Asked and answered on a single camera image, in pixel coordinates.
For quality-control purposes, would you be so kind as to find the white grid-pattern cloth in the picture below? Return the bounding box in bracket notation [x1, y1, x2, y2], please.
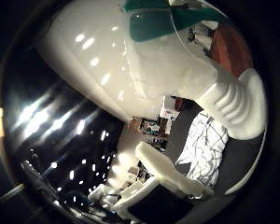
[175, 111, 230, 188]

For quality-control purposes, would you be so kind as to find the cluttered shelf unit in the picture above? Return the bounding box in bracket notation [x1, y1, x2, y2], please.
[127, 117, 172, 138]

